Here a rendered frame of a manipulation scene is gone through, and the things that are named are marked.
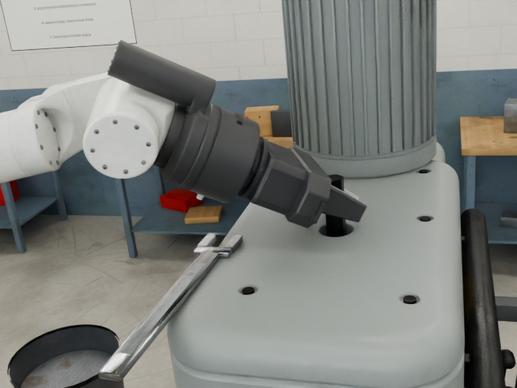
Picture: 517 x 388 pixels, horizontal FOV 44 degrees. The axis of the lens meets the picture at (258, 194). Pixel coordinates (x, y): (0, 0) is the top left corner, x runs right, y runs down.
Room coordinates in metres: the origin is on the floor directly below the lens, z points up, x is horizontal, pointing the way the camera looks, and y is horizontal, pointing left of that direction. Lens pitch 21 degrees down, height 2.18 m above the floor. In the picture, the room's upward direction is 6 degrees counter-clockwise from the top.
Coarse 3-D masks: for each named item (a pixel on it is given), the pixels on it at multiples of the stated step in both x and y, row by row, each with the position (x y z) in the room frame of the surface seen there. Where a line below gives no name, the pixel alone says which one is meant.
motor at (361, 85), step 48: (288, 0) 0.85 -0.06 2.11; (336, 0) 0.78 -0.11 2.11; (384, 0) 0.78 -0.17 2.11; (432, 0) 0.82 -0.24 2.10; (288, 48) 0.85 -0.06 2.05; (336, 48) 0.78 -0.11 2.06; (384, 48) 0.78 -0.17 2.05; (432, 48) 0.82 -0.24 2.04; (336, 96) 0.78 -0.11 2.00; (384, 96) 0.78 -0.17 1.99; (432, 96) 0.82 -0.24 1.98; (336, 144) 0.79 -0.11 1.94; (384, 144) 0.78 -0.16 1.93; (432, 144) 0.81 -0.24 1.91
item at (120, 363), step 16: (208, 240) 0.62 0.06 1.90; (240, 240) 0.62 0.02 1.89; (208, 256) 0.58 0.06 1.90; (224, 256) 0.59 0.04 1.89; (192, 272) 0.55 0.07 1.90; (176, 288) 0.52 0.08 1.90; (192, 288) 0.53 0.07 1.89; (160, 304) 0.50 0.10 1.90; (176, 304) 0.50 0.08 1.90; (144, 320) 0.47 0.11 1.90; (160, 320) 0.47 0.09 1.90; (128, 336) 0.45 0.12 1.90; (144, 336) 0.45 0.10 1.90; (128, 352) 0.43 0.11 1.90; (144, 352) 0.44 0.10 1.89; (112, 368) 0.41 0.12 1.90; (128, 368) 0.41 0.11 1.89
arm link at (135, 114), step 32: (128, 64) 0.58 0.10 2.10; (160, 64) 0.59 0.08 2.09; (128, 96) 0.58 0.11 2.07; (160, 96) 0.61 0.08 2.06; (192, 96) 0.59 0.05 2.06; (96, 128) 0.54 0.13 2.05; (128, 128) 0.54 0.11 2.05; (160, 128) 0.57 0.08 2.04; (192, 128) 0.58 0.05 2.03; (96, 160) 0.54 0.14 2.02; (128, 160) 0.55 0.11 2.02; (160, 160) 0.58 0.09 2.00; (192, 160) 0.57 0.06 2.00
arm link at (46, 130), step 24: (48, 96) 0.62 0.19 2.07; (72, 96) 0.64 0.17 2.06; (96, 96) 0.64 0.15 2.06; (24, 120) 0.58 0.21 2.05; (48, 120) 0.62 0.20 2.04; (72, 120) 0.63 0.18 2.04; (24, 144) 0.57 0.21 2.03; (48, 144) 0.60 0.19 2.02; (72, 144) 0.63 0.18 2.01; (24, 168) 0.58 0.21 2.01; (48, 168) 0.58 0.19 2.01
